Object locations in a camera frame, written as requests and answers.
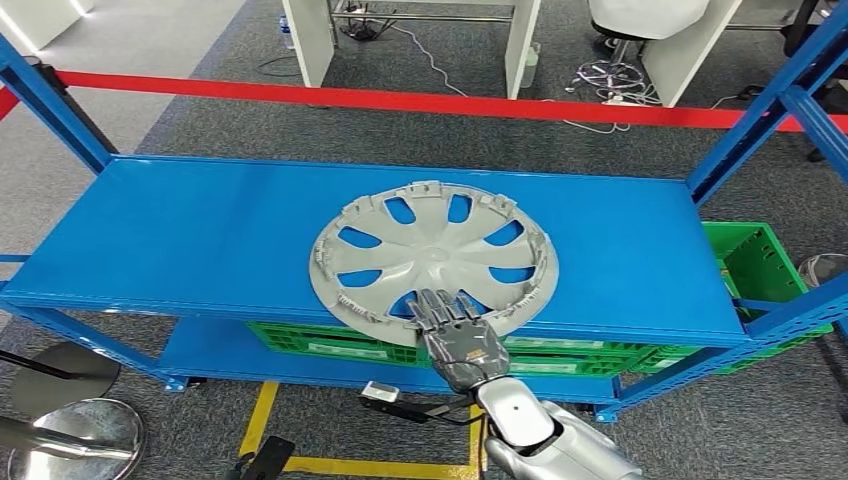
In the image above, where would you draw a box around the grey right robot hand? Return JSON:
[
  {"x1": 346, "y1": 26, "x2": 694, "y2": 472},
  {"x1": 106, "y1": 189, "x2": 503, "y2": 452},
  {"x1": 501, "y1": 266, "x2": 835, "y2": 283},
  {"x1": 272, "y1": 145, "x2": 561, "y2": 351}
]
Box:
[{"x1": 405, "y1": 288, "x2": 511, "y2": 399}]

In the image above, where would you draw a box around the grey plastic wheel hubcap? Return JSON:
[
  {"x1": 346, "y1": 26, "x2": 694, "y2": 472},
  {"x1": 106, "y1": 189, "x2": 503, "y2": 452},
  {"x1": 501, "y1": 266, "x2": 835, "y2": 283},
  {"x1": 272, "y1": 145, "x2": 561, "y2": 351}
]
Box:
[{"x1": 308, "y1": 180, "x2": 560, "y2": 350}]

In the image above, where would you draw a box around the blue metal shelf rack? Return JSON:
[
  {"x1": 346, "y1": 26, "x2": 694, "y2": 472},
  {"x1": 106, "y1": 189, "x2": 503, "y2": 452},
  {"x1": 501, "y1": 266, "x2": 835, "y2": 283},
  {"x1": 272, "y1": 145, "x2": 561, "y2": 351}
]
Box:
[{"x1": 0, "y1": 0, "x2": 848, "y2": 425}]

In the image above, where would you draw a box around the green plastic crate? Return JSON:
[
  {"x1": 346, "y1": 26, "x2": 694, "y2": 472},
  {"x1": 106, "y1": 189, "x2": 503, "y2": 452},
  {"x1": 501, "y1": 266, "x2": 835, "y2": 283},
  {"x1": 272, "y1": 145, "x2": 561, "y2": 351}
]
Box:
[
  {"x1": 629, "y1": 221, "x2": 835, "y2": 378},
  {"x1": 447, "y1": 337, "x2": 657, "y2": 380},
  {"x1": 248, "y1": 322, "x2": 435, "y2": 369}
]

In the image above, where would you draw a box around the yellow floor tape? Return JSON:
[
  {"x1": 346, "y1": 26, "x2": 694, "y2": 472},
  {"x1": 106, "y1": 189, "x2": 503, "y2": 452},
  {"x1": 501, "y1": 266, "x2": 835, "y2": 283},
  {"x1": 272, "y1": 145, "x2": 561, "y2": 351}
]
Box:
[{"x1": 238, "y1": 380, "x2": 492, "y2": 480}]

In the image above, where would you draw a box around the red barrier belt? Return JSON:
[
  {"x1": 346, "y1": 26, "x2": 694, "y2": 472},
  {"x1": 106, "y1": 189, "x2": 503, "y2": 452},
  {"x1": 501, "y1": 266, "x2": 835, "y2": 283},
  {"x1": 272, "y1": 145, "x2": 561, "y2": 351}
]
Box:
[{"x1": 0, "y1": 69, "x2": 848, "y2": 134}]

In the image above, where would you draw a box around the pale plastic bottle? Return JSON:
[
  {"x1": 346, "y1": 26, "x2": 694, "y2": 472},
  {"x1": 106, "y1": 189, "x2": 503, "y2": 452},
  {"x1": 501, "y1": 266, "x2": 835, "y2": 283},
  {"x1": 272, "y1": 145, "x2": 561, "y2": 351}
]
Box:
[{"x1": 519, "y1": 40, "x2": 543, "y2": 89}]

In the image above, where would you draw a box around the black stool with chrome base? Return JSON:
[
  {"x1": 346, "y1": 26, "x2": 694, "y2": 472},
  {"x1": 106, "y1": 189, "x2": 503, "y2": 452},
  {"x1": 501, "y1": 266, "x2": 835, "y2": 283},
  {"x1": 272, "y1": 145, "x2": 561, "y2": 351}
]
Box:
[{"x1": 568, "y1": 23, "x2": 664, "y2": 95}]

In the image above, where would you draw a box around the white desk with metal bar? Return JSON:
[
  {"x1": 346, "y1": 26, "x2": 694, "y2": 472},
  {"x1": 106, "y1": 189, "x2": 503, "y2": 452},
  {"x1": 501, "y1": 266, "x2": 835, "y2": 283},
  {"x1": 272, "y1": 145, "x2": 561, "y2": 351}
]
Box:
[{"x1": 281, "y1": 0, "x2": 543, "y2": 101}]

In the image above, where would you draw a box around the white desk panel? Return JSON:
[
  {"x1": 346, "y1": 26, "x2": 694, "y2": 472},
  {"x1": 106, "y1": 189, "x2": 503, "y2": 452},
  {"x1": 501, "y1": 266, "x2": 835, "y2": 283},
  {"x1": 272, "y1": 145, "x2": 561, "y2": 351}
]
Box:
[{"x1": 641, "y1": 0, "x2": 743, "y2": 109}]

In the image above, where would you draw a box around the chrome round base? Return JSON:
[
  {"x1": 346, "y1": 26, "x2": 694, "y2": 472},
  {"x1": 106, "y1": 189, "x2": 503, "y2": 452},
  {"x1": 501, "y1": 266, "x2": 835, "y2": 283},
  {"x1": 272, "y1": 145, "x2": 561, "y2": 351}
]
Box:
[{"x1": 798, "y1": 252, "x2": 848, "y2": 289}]

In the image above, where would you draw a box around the person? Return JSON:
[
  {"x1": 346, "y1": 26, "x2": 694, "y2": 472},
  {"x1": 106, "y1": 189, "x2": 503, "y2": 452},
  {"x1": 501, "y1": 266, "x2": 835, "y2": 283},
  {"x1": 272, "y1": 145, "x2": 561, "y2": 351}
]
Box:
[{"x1": 588, "y1": 0, "x2": 710, "y2": 41}]

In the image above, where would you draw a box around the black office chair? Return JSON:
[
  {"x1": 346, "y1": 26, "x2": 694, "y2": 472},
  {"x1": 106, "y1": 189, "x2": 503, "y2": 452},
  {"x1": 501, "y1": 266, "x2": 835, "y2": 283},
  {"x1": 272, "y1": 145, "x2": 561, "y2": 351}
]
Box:
[{"x1": 738, "y1": 0, "x2": 848, "y2": 164}]

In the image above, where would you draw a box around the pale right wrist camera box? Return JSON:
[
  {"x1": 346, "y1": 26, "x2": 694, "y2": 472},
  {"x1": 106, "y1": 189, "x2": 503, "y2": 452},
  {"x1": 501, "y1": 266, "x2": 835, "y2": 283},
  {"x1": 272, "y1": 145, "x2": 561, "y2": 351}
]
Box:
[{"x1": 360, "y1": 380, "x2": 402, "y2": 404}]

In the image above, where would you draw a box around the tangled white cable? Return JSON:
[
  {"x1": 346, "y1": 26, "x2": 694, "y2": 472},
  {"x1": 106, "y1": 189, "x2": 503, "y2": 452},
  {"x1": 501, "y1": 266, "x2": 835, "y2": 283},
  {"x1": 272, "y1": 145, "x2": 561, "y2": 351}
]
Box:
[{"x1": 563, "y1": 89, "x2": 634, "y2": 135}]

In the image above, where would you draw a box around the white floor cable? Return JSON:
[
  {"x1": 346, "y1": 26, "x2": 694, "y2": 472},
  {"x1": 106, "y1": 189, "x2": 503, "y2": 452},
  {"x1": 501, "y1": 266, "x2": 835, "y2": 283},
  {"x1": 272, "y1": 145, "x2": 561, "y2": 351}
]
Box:
[{"x1": 390, "y1": 19, "x2": 469, "y2": 97}]

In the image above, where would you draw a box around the black cable bundle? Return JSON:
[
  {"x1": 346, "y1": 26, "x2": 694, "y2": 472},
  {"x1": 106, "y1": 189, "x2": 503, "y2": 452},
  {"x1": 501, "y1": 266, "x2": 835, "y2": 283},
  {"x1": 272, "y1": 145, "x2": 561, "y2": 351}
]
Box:
[{"x1": 341, "y1": 6, "x2": 399, "y2": 41}]

